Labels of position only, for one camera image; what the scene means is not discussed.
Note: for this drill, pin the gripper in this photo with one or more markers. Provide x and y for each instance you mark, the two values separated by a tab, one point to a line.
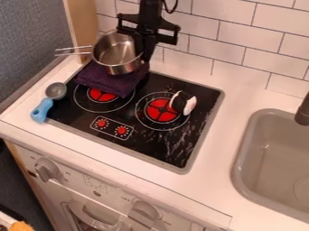
149	27

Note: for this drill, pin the silver pot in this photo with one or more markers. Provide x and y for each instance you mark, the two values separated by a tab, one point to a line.
116	55

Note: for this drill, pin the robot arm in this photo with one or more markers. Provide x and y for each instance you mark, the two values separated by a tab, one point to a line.
149	10

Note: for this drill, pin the purple cloth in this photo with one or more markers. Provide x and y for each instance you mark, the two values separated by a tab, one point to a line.
108	81

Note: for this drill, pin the wooden board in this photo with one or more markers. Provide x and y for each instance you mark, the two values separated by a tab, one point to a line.
82	24

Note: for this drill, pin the toy stove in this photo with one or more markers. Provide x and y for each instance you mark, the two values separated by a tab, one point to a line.
161	135

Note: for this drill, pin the blue and grey scoop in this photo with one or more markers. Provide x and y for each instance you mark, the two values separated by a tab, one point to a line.
45	105

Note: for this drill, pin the tap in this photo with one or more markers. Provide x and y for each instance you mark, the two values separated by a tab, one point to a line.
303	112

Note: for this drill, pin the toy sink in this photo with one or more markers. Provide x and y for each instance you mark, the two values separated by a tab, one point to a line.
277	162

